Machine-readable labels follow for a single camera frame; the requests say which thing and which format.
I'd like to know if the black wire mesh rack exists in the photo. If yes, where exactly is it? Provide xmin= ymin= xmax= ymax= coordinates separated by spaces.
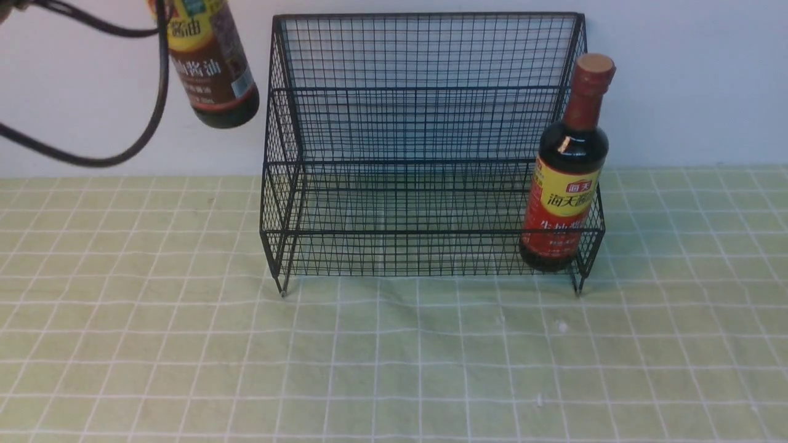
xmin=259 ymin=12 xmax=588 ymax=297

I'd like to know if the green checkered tablecloth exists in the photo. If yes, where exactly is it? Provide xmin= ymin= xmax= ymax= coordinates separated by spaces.
xmin=1 ymin=166 xmax=787 ymax=442

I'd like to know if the red label soy sauce bottle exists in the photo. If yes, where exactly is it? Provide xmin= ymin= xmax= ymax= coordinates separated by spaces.
xmin=520 ymin=53 xmax=616 ymax=273

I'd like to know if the brown label soy sauce bottle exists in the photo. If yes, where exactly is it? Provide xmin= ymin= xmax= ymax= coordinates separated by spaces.
xmin=163 ymin=1 xmax=260 ymax=129

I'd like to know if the black cable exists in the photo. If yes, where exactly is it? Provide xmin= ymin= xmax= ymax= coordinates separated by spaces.
xmin=0 ymin=0 xmax=172 ymax=169

